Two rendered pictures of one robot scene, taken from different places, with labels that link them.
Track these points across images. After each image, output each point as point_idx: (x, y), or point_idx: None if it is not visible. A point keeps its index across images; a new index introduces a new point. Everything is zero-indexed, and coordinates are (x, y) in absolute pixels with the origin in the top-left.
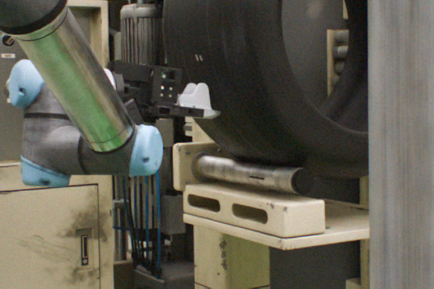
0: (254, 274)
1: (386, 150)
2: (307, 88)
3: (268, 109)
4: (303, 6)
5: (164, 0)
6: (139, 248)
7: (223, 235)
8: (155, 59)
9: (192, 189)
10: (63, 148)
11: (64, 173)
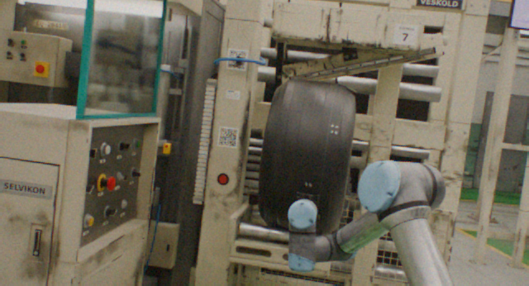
0: (231, 281)
1: None
2: (197, 161)
3: (336, 212)
4: (202, 114)
5: (272, 145)
6: None
7: (229, 263)
8: None
9: (243, 243)
10: (324, 250)
11: (315, 262)
